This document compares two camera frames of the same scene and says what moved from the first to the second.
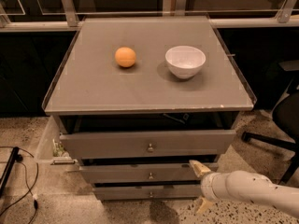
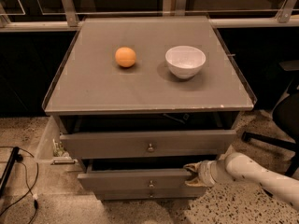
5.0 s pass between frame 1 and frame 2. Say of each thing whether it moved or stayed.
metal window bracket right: stayed
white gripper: moved
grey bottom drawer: stayed
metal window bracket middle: stayed
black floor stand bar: stayed
